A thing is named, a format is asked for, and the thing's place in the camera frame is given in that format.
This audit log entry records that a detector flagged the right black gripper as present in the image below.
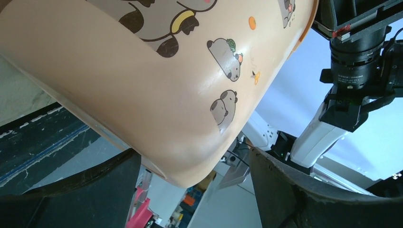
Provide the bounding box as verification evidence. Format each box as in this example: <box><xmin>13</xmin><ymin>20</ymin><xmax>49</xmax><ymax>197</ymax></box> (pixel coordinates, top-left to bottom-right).
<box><xmin>312</xmin><ymin>0</ymin><xmax>403</xmax><ymax>89</ymax></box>

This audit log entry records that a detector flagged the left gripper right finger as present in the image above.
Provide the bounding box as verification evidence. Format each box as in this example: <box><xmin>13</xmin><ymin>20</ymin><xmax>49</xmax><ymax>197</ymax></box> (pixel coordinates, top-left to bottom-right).
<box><xmin>249</xmin><ymin>147</ymin><xmax>403</xmax><ymax>228</ymax></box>

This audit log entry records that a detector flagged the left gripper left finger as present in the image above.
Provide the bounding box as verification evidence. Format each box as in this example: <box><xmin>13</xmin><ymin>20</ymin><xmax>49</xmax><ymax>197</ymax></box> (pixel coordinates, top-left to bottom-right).
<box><xmin>0</xmin><ymin>149</ymin><xmax>141</xmax><ymax>228</ymax></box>

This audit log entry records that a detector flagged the orange plastic bucket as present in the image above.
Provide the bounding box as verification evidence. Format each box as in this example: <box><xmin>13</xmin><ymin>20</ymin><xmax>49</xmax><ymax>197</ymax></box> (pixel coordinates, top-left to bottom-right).
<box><xmin>0</xmin><ymin>0</ymin><xmax>319</xmax><ymax>188</ymax></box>

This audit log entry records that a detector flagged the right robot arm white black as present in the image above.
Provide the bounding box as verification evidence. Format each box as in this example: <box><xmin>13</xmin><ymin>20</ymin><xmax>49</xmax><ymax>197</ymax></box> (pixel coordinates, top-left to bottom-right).
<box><xmin>242</xmin><ymin>0</ymin><xmax>403</xmax><ymax>197</ymax></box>

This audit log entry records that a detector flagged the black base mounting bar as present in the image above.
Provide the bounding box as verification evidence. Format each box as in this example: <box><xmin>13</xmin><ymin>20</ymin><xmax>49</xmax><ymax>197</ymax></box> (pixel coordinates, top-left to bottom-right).
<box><xmin>0</xmin><ymin>103</ymin><xmax>100</xmax><ymax>196</ymax></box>

